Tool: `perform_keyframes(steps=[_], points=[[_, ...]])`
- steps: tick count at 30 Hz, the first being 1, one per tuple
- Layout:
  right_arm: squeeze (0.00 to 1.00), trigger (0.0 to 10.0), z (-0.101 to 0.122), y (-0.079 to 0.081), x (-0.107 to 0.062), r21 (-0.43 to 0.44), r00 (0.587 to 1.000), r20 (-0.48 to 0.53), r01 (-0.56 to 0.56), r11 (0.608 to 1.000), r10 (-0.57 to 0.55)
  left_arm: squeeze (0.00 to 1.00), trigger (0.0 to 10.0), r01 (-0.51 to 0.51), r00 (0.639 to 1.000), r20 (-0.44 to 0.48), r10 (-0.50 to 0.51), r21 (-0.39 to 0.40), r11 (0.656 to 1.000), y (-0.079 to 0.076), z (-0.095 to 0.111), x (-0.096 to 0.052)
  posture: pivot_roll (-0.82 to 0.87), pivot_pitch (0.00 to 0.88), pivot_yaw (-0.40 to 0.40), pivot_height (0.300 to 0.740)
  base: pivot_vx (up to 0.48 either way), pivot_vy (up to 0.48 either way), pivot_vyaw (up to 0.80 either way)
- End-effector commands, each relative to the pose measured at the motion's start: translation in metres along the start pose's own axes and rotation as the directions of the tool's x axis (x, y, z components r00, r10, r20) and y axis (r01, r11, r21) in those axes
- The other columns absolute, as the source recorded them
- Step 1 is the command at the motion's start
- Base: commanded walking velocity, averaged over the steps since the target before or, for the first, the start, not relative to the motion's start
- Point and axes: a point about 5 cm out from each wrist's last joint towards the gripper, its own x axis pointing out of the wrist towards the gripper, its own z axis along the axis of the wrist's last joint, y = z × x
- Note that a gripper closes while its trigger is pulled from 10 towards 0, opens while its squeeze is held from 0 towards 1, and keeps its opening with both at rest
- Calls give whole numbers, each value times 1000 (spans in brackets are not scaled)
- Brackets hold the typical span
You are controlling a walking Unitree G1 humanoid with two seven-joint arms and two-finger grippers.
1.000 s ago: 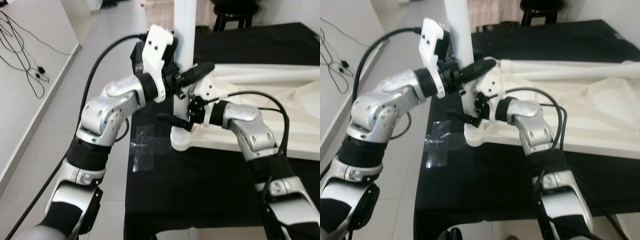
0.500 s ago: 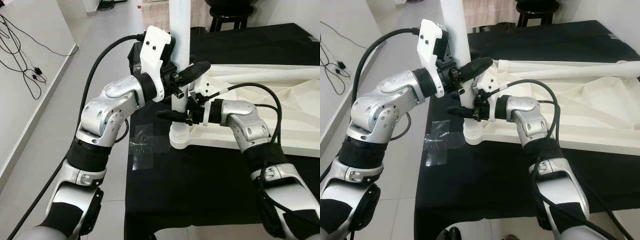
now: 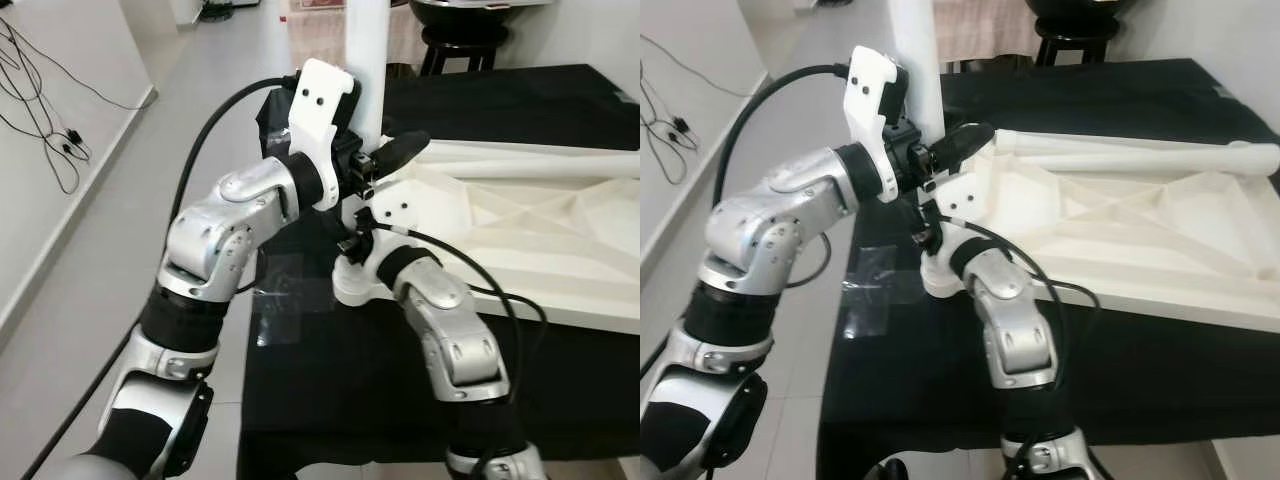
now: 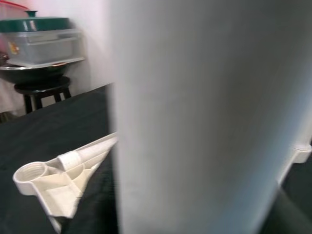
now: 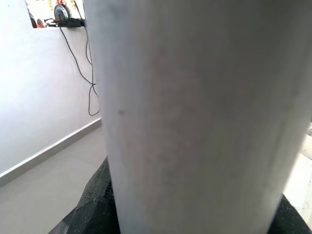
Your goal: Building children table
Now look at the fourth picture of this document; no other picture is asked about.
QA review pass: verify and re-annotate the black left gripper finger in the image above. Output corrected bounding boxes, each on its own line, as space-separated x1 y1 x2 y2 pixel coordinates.
262 189 312 234

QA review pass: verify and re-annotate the white plastic table leg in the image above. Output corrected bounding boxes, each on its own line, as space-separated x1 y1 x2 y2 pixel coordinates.
108 0 312 234

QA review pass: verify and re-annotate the white plastic table top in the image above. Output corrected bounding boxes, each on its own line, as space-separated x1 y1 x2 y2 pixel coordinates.
12 131 312 234

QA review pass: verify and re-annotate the black stool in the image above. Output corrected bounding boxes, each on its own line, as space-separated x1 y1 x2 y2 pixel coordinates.
13 77 73 115

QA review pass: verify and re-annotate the clear plastic container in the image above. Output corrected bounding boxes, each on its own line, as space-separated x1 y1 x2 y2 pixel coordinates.
1 30 86 66

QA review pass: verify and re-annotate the dark green lid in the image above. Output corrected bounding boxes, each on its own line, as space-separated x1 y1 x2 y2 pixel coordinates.
0 9 74 34

